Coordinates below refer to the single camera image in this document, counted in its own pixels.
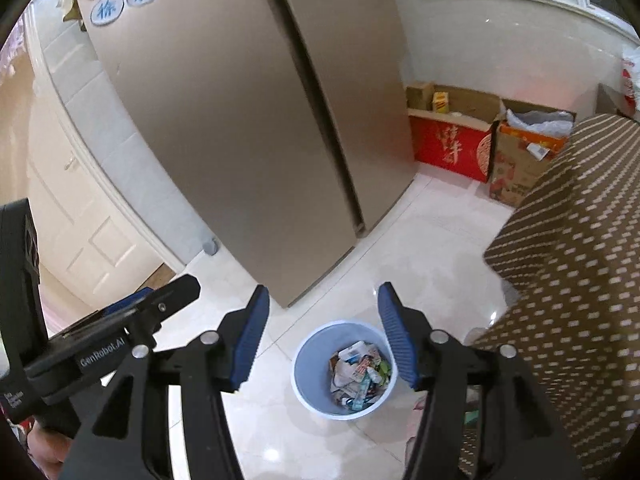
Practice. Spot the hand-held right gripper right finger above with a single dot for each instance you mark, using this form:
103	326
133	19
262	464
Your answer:
395	340

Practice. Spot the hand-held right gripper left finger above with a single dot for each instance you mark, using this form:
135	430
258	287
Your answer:
250	340

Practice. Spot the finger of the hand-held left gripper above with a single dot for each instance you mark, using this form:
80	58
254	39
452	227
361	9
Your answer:
131	298
170	296

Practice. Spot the heap of wrappers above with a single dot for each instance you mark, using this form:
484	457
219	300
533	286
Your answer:
357	375

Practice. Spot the light blue trash bin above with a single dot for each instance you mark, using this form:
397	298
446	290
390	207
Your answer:
312	375

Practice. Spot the person's left hand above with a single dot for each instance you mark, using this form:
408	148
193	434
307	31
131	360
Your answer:
47	455

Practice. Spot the white panelled door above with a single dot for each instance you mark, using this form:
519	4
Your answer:
85	210

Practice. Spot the gold double-door refrigerator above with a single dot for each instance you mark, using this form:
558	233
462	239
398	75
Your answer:
225	135

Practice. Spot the brown polka-dot tablecloth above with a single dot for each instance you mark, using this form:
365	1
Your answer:
575	270

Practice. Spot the red cardboard box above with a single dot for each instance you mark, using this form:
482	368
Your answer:
450	147

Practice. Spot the brown printed cardboard box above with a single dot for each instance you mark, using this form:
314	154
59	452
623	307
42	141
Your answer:
515	170

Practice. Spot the small yellow box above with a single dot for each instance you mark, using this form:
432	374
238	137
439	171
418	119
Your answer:
440	102

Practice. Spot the grey plastic bag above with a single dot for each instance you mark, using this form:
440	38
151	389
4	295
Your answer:
540	122

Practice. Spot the white plastic bag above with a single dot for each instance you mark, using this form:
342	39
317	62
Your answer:
631	80

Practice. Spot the white window sill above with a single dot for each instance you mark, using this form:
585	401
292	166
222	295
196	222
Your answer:
525	7

